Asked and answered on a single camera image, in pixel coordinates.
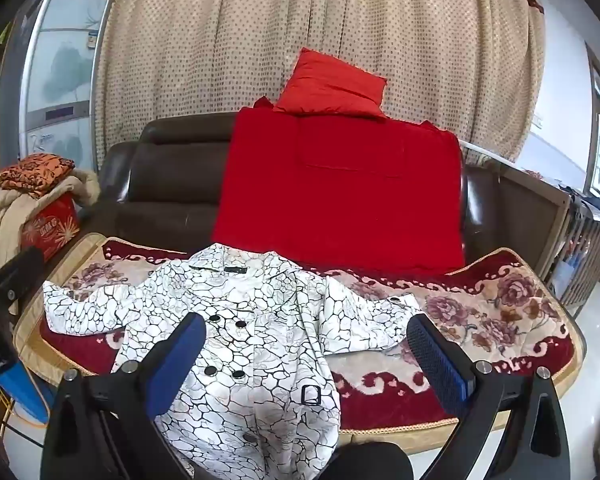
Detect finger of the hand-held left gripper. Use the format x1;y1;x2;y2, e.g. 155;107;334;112
0;246;46;317

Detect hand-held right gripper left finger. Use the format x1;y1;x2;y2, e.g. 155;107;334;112
40;311;208;480

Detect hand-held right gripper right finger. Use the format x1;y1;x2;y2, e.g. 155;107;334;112
406;312;579;480

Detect white black-veined coat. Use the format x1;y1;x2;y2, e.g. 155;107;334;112
42;242;421;480

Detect floral red seat cover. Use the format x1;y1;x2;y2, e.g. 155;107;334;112
12;232;583;438

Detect red cardboard box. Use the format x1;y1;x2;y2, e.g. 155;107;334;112
20;194;81;263

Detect beige quilted coat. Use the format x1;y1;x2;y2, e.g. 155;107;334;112
0;167;101;281

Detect blue bag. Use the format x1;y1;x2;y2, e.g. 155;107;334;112
0;360;51;427

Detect floral red cream blanket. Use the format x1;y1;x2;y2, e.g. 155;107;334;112
38;237;567;433

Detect orange black patterned cloth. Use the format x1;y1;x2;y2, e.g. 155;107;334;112
0;154;76;200

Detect brown leather sofa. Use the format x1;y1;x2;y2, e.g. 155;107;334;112
80;110;551;281

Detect wooden crib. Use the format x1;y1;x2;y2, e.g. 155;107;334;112
497;162;600;317

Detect white standing air conditioner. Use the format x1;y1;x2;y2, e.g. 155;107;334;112
0;0;116;173

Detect red pillow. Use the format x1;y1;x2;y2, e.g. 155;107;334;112
272;47;389;121

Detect beige dotted curtain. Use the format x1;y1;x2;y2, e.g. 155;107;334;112
82;0;548;168

